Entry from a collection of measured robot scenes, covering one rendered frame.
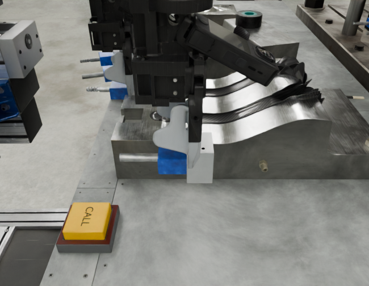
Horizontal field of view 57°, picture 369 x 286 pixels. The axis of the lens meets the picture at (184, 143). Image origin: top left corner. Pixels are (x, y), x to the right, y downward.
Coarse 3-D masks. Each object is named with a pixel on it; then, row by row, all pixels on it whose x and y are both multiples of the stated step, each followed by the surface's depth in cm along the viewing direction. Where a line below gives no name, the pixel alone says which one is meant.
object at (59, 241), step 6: (114, 210) 54; (66, 216) 53; (114, 216) 53; (108, 228) 51; (60, 234) 50; (108, 234) 50; (60, 240) 50; (66, 240) 50; (72, 240) 50; (78, 240) 50; (84, 240) 50; (90, 240) 50; (96, 240) 50; (102, 240) 50; (108, 240) 50
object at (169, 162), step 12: (204, 132) 48; (204, 144) 46; (120, 156) 47; (132, 156) 47; (144, 156) 47; (156, 156) 47; (168, 156) 46; (180, 156) 46; (204, 156) 44; (168, 168) 46; (180, 168) 46; (192, 168) 46; (204, 168) 46; (192, 180) 47; (204, 180) 47
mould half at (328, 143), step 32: (128, 96) 71; (224, 96) 72; (256, 96) 66; (128, 128) 61; (160, 128) 61; (224, 128) 62; (256, 128) 59; (288, 128) 57; (320, 128) 57; (352, 128) 67; (224, 160) 61; (256, 160) 61; (288, 160) 61; (320, 160) 61; (352, 160) 61
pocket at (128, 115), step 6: (126, 108) 67; (132, 108) 67; (138, 108) 67; (126, 114) 68; (132, 114) 68; (138, 114) 68; (120, 120) 66; (126, 120) 68; (132, 120) 68; (138, 120) 68
